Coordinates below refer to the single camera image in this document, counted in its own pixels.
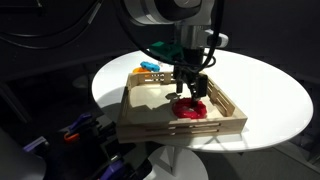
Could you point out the blue plastic toy piece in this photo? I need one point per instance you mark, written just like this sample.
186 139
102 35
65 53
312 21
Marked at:
150 66

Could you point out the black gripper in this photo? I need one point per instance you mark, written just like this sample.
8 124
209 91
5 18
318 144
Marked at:
187 69

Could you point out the purple handled clamp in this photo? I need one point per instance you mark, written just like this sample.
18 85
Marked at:
115 171

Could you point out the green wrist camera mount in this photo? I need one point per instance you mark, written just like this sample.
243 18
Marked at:
167 52

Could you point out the light wooden slatted tray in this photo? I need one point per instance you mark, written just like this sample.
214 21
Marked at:
151 110

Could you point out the orange handled clamp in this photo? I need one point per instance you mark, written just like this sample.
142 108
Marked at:
69 138

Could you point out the grey chair back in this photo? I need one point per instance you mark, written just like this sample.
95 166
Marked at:
17 164

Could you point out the white round table pedestal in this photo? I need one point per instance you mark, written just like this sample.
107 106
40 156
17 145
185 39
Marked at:
174 163

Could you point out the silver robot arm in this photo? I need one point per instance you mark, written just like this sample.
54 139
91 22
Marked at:
197 35

